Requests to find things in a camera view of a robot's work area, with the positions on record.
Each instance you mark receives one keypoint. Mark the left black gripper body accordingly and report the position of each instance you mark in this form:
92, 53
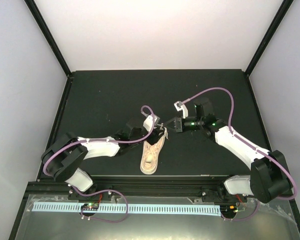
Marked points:
152, 140

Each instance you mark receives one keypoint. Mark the white shoelace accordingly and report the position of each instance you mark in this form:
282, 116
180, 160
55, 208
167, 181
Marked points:
156, 148

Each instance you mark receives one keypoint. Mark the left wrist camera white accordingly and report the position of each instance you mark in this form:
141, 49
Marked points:
150, 122

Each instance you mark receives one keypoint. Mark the black aluminium frame right post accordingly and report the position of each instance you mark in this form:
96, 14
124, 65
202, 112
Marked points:
270, 32

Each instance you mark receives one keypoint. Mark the black front frame rail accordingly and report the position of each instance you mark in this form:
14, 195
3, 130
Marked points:
209, 189

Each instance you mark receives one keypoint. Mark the black aluminium frame post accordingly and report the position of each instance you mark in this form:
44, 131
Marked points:
270, 32
34, 10

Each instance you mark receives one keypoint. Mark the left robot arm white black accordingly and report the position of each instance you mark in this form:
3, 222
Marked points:
63, 159

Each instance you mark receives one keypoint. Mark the right small circuit board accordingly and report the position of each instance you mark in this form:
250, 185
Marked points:
229, 209

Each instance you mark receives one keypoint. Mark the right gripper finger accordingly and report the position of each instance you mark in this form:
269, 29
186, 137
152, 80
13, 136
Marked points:
171, 129
170, 123

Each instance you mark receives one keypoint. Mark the white beige sneaker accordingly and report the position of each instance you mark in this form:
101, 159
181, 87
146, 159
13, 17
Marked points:
150, 155

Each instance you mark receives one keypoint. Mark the black aluminium frame left post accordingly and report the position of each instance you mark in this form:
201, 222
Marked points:
34, 10

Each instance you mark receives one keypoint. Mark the small circuit board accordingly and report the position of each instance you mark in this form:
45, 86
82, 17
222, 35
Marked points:
229, 209
89, 207

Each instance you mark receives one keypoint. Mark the light blue slotted cable duct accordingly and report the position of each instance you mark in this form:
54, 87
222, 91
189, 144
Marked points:
131, 208

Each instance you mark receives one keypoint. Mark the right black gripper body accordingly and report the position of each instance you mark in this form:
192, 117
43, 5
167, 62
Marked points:
180, 125

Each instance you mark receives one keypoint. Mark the left small circuit board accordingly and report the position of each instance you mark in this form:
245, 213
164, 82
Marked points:
89, 207

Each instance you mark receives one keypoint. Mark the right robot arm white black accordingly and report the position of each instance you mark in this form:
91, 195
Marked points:
267, 178

